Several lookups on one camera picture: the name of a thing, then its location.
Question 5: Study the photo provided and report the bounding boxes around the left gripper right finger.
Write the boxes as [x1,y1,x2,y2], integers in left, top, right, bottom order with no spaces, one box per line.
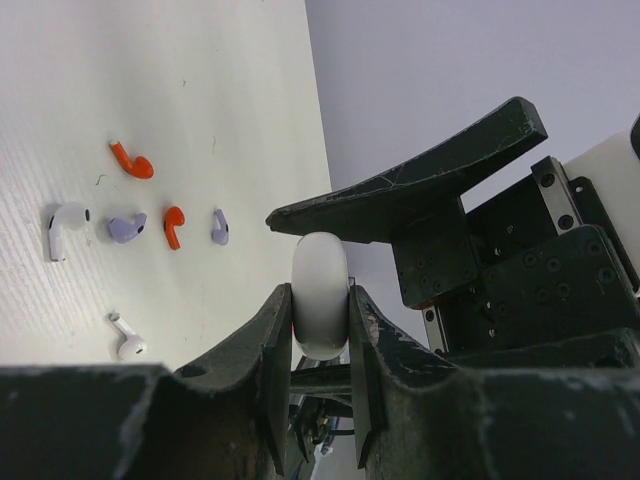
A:
[349,286,639,479]

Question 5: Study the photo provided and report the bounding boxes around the orange earbud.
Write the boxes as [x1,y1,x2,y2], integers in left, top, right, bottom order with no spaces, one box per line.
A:
[109,142,154,180]
[163,205,185,250]

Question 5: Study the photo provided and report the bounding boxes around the purple earbud left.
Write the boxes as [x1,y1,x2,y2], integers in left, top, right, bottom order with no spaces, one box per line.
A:
[107,213,147,244]

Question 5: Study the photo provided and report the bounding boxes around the white round charging case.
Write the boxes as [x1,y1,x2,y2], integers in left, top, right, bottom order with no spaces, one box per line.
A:
[291,232,349,361]

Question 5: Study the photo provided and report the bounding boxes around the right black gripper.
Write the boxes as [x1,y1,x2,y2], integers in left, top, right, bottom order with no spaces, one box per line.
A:
[266,96,639,353]

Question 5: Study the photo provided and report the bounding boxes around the purple earbud right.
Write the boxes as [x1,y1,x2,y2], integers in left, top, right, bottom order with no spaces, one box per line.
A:
[211,208,230,246]

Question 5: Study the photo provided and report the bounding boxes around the purple earbud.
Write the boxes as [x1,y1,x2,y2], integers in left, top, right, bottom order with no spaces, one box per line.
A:
[107,213,147,244]
[211,208,230,246]

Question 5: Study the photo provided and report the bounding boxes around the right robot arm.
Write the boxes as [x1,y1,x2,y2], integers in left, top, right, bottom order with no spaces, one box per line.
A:
[267,97,639,359]

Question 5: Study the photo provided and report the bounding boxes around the white earbud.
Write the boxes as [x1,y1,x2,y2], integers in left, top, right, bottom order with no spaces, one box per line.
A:
[109,312,147,361]
[47,202,91,262]

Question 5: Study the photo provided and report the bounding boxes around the orange earbud upper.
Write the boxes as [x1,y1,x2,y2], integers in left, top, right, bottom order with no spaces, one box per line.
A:
[109,142,154,180]

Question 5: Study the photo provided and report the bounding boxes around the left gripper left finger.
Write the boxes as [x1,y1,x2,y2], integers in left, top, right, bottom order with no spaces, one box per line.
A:
[1,284,292,479]

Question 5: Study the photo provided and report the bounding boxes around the orange earbud lower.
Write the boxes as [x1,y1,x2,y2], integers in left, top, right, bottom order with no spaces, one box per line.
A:
[163,205,185,250]

